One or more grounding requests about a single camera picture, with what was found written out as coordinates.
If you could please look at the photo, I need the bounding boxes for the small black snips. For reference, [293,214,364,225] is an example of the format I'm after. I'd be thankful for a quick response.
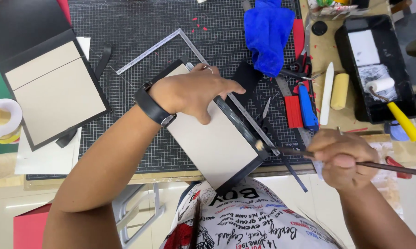
[256,97,271,129]

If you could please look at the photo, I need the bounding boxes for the blue utility knife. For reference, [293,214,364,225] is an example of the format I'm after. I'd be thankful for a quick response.
[297,82,320,133]

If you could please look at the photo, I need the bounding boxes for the jute twine roll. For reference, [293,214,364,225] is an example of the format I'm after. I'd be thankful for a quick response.
[0,153,19,181]

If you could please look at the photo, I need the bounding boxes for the white metal stool frame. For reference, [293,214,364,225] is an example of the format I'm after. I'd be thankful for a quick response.
[112,183,166,248]

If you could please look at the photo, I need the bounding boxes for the straight metal ruler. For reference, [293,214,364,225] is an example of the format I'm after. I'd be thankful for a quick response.
[274,74,313,147]

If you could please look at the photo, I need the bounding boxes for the person's left hand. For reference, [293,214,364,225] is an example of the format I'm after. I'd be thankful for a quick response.
[148,63,246,125]

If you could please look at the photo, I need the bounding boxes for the dark-handled glue brush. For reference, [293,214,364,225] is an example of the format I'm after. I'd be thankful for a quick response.
[255,140,416,178]

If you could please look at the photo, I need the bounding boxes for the black wristwatch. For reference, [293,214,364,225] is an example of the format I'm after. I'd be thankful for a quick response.
[132,81,177,128]

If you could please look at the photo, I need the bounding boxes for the blue round object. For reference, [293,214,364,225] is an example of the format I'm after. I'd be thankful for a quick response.
[384,120,410,142]

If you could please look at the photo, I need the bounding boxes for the person's right hand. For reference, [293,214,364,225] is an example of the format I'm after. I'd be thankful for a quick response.
[306,129,380,191]

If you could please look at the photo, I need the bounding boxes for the black paint tray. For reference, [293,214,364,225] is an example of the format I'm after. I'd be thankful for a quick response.
[335,15,416,125]

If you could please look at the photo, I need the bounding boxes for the white printed shirt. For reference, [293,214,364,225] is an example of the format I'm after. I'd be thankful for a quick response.
[159,178,344,249]

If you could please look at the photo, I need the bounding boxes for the white and yellow tape roll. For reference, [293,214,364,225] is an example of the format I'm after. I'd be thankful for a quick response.
[0,98,23,145]

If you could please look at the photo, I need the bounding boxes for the red paper scraps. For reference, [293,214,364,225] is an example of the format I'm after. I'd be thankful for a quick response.
[190,15,209,34]

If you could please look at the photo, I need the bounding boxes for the black gridded cutting mat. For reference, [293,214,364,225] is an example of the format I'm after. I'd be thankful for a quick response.
[26,0,316,181]

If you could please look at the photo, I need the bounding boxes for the clear container with supplies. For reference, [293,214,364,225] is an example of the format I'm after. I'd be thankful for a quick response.
[306,0,371,20]

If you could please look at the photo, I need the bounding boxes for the black paper piece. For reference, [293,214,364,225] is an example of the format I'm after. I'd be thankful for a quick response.
[225,61,264,108]

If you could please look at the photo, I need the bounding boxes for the black and red scissors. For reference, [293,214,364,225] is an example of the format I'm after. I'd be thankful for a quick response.
[280,51,314,81]

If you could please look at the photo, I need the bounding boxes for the red ribbed block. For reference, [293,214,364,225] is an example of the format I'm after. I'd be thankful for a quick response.
[284,95,304,129]

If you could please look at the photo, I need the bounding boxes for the white bone folder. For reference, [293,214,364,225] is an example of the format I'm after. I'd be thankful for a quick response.
[319,62,335,126]

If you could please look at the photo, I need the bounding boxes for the red-handled tool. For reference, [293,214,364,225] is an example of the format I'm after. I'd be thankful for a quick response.
[385,156,413,180]

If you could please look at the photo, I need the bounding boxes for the red paper strip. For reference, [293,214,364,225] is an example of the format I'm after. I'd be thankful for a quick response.
[292,19,305,60]

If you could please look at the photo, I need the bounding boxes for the metal L-square ruler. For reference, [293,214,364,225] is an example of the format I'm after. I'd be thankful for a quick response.
[116,28,281,157]

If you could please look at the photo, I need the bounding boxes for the grey board with black border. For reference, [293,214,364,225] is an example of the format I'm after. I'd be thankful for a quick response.
[149,57,271,196]

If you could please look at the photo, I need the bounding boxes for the black cover with grey boards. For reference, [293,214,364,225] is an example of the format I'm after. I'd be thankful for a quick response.
[0,0,112,151]

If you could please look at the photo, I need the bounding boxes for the yellow foam roller sleeve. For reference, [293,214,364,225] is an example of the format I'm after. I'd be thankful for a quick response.
[330,73,350,111]

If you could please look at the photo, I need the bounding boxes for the blue cloth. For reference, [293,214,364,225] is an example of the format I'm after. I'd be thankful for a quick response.
[244,0,295,78]

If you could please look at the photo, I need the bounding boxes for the paint roller with yellow handle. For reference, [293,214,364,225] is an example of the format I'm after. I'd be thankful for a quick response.
[366,77,416,142]

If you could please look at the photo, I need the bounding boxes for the black round lid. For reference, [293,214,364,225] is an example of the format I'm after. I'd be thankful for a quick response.
[311,21,329,36]

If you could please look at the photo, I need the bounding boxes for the long black paper strip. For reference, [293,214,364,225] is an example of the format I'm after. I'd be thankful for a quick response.
[263,126,309,193]

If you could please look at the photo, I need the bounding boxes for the red card sheet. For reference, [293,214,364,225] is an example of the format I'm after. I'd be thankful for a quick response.
[13,203,53,249]

